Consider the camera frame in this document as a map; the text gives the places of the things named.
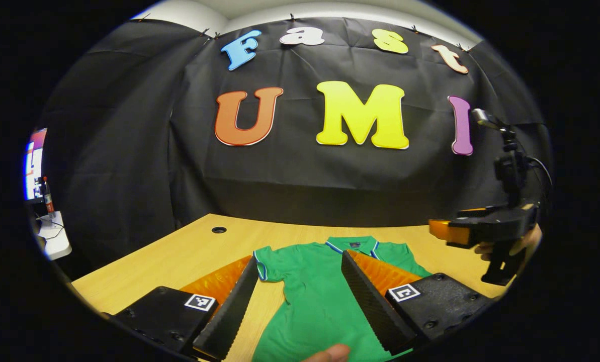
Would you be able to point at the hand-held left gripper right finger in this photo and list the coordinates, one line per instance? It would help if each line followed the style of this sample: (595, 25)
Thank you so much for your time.
(367, 301)

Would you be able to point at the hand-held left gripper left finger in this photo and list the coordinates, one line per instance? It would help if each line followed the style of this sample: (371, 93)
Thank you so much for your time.
(232, 311)

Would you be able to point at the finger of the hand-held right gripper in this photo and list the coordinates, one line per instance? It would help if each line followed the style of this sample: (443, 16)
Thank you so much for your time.
(455, 234)
(481, 213)

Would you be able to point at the green T-shirt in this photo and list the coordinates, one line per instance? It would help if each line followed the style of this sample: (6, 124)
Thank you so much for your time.
(315, 291)

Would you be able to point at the black table grommet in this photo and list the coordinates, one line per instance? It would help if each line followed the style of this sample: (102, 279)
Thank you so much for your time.
(219, 230)

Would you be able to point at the white side table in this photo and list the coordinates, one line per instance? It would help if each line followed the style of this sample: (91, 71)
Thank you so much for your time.
(56, 239)

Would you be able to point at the red bottle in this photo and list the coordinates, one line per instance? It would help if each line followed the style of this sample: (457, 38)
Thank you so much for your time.
(48, 198)

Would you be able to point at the computer monitor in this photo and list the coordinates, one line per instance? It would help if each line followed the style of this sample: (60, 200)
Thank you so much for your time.
(34, 166)

